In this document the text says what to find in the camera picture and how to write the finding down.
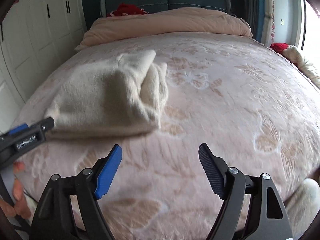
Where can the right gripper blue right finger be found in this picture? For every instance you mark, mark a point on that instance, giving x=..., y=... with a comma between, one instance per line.
x=216, y=171

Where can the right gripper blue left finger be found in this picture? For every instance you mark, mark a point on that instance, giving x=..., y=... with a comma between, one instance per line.
x=107, y=168

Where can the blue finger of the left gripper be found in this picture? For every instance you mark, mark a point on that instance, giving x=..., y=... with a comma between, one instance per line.
x=42, y=127
x=18, y=129

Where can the cream fuzzy sweater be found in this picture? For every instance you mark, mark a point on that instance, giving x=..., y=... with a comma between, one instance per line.
x=121, y=96

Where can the red and cream clothes pile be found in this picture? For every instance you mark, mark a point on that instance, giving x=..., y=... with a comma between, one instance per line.
x=306, y=64

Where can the left hand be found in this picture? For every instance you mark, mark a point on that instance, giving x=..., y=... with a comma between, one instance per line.
x=20, y=206

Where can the pink floral bed blanket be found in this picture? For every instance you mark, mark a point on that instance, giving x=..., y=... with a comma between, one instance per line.
x=247, y=103

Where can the white wardrobe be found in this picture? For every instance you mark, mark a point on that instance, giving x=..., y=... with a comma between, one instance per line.
x=37, y=36

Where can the red pillow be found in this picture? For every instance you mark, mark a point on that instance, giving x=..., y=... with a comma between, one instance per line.
x=126, y=10

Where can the pink folded duvet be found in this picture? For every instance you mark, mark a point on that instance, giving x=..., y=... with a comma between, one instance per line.
x=186, y=19

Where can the window with red decals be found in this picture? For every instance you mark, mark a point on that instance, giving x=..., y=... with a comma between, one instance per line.
x=293, y=22

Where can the dark blue curtain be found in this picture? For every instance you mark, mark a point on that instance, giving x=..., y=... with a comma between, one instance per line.
x=255, y=11

